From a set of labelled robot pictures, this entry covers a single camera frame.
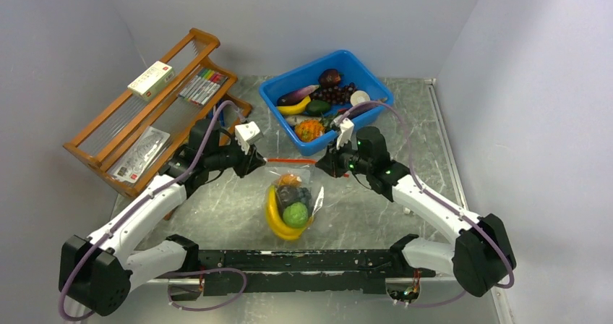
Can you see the blue plastic bin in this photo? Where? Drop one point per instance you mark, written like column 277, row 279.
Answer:
column 345, row 62

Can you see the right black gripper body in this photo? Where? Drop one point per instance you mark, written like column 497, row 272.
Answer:
column 346, row 158

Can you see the packaged ruler set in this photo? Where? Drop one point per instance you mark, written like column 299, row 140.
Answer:
column 132, row 165

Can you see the wooden rack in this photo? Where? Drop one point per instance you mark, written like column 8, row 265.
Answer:
column 103, row 143

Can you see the green bumpy fruit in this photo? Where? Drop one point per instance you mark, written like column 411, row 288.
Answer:
column 296, row 215

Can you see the yellow banana bunch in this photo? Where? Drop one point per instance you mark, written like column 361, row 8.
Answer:
column 275, row 221

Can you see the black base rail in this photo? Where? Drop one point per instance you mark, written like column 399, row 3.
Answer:
column 223, row 272

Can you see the coloured marker pack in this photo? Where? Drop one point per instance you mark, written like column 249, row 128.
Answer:
column 203, row 86

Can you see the dark grape bunch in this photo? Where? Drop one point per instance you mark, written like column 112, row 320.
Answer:
column 287, row 195

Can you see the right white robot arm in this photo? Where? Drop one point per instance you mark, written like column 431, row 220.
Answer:
column 477, row 251

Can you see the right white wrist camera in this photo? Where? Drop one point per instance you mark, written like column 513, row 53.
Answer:
column 345, row 128

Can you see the orange toy pineapple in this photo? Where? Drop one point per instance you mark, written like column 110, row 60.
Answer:
column 309, row 130

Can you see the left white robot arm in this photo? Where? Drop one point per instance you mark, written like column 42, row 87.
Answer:
column 99, row 271

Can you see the single yellow banana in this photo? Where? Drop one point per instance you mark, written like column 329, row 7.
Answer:
column 299, row 108

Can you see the clear zip bag red zipper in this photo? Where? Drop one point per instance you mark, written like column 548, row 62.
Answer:
column 305, row 168

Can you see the cut brown white mushroom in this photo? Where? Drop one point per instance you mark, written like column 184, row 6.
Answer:
column 359, row 96

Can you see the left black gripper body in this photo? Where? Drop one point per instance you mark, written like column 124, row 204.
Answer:
column 229, row 155

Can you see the grey toy fish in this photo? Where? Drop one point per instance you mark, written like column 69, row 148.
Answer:
column 294, row 120

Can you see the white red box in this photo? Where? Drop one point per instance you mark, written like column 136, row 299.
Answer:
column 152, row 81

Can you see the green avocado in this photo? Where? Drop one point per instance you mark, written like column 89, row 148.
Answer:
column 318, row 108

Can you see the long purple eggplant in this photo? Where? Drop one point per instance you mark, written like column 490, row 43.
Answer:
column 360, row 109

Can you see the blue pens on rack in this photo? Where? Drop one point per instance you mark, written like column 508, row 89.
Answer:
column 221, row 119

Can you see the dark red fruit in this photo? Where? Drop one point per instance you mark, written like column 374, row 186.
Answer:
column 330, row 78

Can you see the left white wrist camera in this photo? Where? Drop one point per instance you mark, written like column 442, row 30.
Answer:
column 246, row 135

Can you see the red grape bunch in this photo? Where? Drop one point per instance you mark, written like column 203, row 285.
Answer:
column 336, row 96

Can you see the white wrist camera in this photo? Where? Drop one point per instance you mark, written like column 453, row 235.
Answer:
column 345, row 128
column 246, row 135

